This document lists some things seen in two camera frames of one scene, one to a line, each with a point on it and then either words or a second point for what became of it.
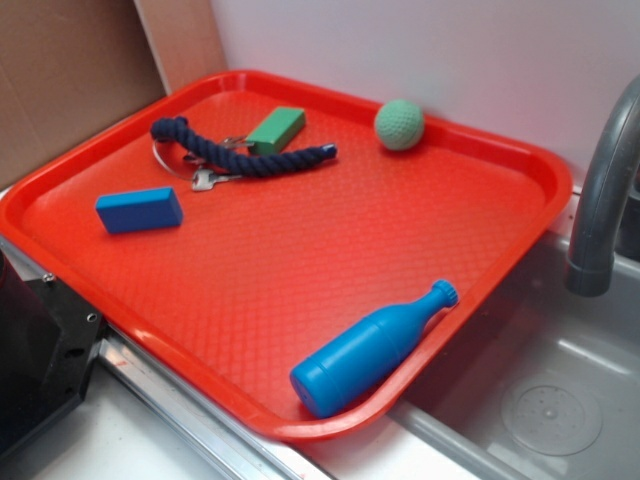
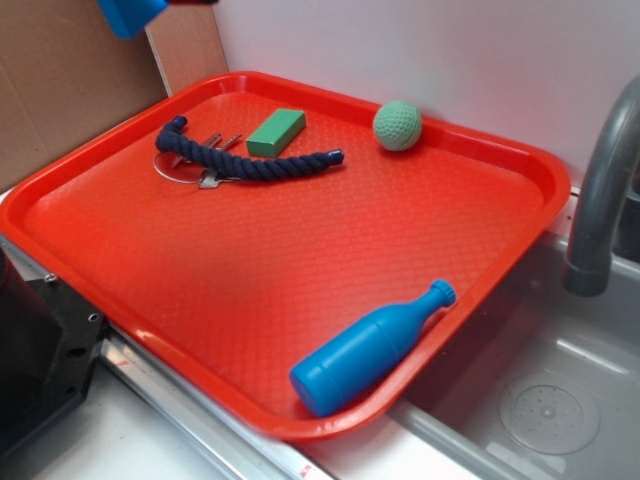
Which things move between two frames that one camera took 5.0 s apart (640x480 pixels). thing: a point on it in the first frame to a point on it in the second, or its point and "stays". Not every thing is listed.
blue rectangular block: [138, 210] to [127, 18]
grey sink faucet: [590, 269] stays
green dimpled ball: [399, 124] stays
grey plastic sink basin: [541, 383] stays
